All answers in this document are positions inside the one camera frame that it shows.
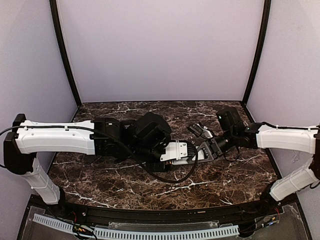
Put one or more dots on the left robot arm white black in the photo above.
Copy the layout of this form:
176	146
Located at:
102	137

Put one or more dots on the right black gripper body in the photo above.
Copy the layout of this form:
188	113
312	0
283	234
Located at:
214	147

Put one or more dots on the left black frame post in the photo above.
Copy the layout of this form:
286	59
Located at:
63	51

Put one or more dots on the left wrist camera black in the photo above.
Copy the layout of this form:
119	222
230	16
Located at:
153	130

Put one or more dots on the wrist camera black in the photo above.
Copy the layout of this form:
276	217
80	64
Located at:
197	130
153	130

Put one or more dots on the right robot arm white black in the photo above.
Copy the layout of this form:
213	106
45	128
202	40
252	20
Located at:
263	135

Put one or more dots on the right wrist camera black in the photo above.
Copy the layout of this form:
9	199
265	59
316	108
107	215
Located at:
197	130

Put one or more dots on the right black frame post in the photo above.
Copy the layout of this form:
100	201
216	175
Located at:
258	51

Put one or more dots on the white cable duct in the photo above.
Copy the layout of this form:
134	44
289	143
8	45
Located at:
53	223
206	234

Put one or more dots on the black curved front rail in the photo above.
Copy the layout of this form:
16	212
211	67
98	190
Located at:
242	214

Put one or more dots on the left white cable duct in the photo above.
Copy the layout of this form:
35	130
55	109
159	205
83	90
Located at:
53	223

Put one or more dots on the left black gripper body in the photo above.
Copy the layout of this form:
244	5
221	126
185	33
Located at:
158	166

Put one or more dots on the right white cable duct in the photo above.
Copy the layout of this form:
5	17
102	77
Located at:
206	234

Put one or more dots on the black frame post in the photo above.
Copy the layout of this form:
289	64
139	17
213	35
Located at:
258	51
63	51

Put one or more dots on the white remote control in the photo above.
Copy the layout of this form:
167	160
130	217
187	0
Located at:
182	161

